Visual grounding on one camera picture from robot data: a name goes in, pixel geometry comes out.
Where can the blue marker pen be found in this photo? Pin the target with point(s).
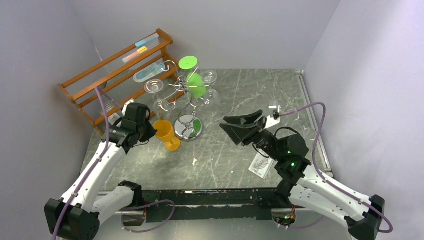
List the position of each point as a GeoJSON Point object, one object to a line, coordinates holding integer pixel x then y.
{"type": "Point", "coordinates": [146, 40]}

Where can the orange plastic wine glass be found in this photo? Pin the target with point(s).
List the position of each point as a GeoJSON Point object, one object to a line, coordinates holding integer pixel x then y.
{"type": "Point", "coordinates": [166, 134]}

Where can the white packaged ruler card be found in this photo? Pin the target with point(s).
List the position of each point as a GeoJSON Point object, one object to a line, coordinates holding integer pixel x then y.
{"type": "Point", "coordinates": [261, 166]}

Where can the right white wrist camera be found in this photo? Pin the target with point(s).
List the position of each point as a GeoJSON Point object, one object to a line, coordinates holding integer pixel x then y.
{"type": "Point", "coordinates": [275, 113]}

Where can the chrome wine glass rack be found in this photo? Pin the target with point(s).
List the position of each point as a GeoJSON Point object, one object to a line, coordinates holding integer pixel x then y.
{"type": "Point", "coordinates": [188, 126]}

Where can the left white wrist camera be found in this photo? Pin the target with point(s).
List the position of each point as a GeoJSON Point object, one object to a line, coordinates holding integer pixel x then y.
{"type": "Point", "coordinates": [125, 106]}

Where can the green plastic wine glass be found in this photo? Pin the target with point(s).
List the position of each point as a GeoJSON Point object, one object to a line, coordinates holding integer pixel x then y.
{"type": "Point", "coordinates": [190, 72]}

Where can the pink yellow marker pen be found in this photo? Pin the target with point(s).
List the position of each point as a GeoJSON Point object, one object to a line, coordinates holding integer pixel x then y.
{"type": "Point", "coordinates": [135, 54]}

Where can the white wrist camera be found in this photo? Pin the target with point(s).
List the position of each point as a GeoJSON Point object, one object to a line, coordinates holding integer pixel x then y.
{"type": "Point", "coordinates": [125, 106]}
{"type": "Point", "coordinates": [275, 113]}

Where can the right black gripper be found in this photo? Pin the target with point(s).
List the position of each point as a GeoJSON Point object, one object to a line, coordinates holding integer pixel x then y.
{"type": "Point", "coordinates": [257, 131]}

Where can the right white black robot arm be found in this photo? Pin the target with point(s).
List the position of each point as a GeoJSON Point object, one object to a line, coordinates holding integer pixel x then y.
{"type": "Point", "coordinates": [303, 184]}

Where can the small teal white box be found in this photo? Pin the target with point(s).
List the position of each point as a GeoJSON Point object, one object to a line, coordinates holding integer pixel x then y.
{"type": "Point", "coordinates": [114, 117]}

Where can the clear wine glass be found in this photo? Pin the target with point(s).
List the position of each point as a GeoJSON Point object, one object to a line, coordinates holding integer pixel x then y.
{"type": "Point", "coordinates": [211, 96]}
{"type": "Point", "coordinates": [161, 106]}

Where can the wooden shelf rack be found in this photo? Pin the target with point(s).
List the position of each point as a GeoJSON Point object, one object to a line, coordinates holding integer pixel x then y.
{"type": "Point", "coordinates": [115, 79]}

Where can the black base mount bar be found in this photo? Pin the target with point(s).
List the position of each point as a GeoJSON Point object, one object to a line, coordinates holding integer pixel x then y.
{"type": "Point", "coordinates": [205, 204]}

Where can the blue white packaged item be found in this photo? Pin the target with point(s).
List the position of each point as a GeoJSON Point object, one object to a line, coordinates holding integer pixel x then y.
{"type": "Point", "coordinates": [149, 72]}

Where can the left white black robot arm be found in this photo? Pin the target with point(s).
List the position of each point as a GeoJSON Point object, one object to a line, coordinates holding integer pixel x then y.
{"type": "Point", "coordinates": [79, 213]}

